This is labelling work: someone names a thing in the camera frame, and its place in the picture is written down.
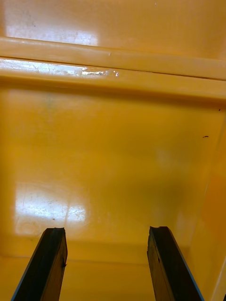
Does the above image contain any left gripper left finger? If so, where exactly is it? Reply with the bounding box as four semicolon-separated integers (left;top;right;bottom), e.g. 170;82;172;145
10;227;68;301

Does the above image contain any yellow-orange plastic bin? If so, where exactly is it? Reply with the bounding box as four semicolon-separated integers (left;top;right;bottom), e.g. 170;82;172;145
0;57;226;301
0;0;226;81

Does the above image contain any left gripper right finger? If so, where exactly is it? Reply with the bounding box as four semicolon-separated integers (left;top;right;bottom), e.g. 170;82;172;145
146;226;205;301

